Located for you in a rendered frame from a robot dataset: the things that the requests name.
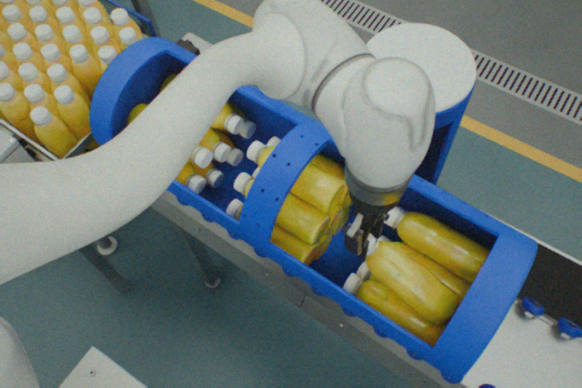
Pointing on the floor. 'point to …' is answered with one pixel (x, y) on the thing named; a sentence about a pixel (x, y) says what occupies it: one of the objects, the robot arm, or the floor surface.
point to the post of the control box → (104, 268)
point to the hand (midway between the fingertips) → (366, 236)
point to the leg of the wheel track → (194, 247)
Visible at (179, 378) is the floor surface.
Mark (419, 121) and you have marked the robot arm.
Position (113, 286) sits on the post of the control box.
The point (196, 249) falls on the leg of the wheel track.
